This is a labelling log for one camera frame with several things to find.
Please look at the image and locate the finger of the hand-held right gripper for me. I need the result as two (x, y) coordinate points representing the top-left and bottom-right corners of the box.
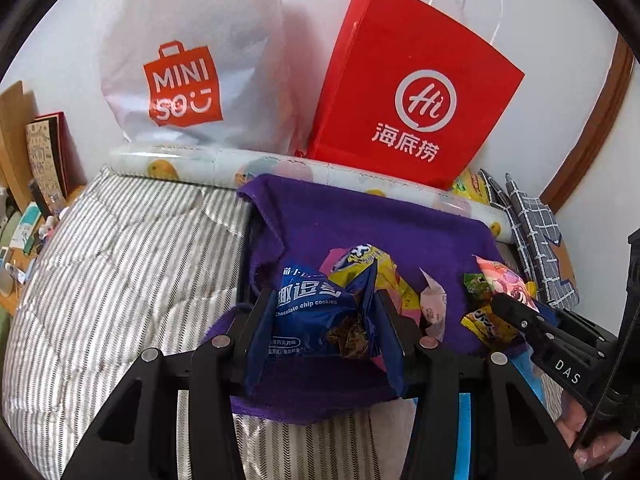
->
(531, 300), (619, 347)
(491, 291), (567, 357)

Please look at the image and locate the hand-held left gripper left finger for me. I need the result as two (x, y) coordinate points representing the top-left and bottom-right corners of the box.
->
(60, 287), (281, 480)

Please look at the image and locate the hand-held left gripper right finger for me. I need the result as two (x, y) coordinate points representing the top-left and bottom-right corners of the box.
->
(372, 287), (586, 480)

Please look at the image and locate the yellow black snack packet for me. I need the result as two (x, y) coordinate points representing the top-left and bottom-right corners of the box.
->
(461, 304), (525, 352)

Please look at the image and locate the green triangular snack packet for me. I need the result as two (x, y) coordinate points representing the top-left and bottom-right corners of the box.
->
(462, 272), (493, 303)

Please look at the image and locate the yellow pink snack packet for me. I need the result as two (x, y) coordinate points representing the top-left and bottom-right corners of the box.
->
(320, 247), (423, 328)

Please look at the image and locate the blue cookie packet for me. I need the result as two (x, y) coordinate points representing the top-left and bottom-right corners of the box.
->
(267, 260), (386, 361)

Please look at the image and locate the person's right hand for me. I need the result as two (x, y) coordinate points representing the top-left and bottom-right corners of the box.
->
(557, 391), (637, 472)

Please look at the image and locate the blue tissue pack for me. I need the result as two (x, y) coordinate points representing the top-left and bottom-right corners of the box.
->
(459, 347), (547, 480)

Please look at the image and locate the white pink candy packet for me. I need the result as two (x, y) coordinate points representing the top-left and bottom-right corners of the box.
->
(416, 267), (449, 343)

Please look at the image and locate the grey checked pillowcase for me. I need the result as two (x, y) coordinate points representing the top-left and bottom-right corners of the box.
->
(477, 169), (581, 311)

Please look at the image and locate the yellow blue snack packet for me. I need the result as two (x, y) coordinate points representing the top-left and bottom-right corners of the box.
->
(330, 242), (396, 281)

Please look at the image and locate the yellow chips bag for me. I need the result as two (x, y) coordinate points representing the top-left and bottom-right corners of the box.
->
(450, 169), (488, 206)

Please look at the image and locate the purple towel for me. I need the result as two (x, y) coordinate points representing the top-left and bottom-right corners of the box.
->
(197, 173), (531, 428)

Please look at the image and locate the fruit print paper roll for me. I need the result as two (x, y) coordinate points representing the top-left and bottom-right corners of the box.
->
(109, 142), (516, 246)

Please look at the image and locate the wooden nightstand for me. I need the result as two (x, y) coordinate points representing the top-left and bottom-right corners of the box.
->
(0, 185), (88, 321)

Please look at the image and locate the white teal box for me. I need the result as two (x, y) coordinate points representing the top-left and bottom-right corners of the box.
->
(10, 202), (43, 253)

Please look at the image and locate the red paper bag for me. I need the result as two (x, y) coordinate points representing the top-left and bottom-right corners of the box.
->
(295, 0), (526, 192)

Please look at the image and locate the patterned book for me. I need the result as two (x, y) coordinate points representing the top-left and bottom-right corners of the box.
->
(25, 112), (73, 201)

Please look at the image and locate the white plastic bag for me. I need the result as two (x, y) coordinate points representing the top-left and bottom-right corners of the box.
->
(100, 0), (301, 153)

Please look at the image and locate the wooden headboard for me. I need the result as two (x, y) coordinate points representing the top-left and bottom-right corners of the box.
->
(0, 80), (38, 211)

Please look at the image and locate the wooden door frame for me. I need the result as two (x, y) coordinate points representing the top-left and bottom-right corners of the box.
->
(540, 35), (636, 213)

